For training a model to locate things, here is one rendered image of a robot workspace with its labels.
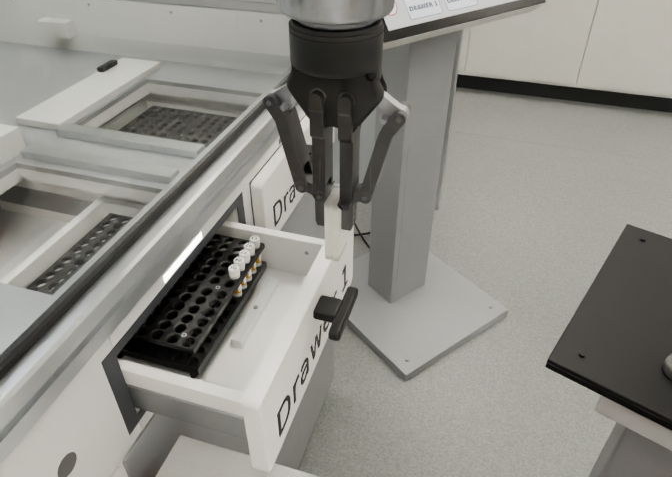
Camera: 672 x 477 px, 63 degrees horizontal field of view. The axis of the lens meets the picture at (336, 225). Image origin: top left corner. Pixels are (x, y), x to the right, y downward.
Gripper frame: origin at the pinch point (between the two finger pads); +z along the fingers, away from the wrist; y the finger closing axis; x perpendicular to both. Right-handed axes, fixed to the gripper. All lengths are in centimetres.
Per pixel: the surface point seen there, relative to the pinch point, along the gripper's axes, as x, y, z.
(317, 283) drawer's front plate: 2.0, 1.4, 6.5
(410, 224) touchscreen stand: -91, 5, 65
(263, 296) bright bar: -2.0, 9.9, 14.5
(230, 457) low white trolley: 14.0, 7.7, 23.3
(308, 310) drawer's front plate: 5.5, 1.2, 7.1
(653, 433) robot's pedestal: -4.8, -37.9, 25.8
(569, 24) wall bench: -280, -44, 55
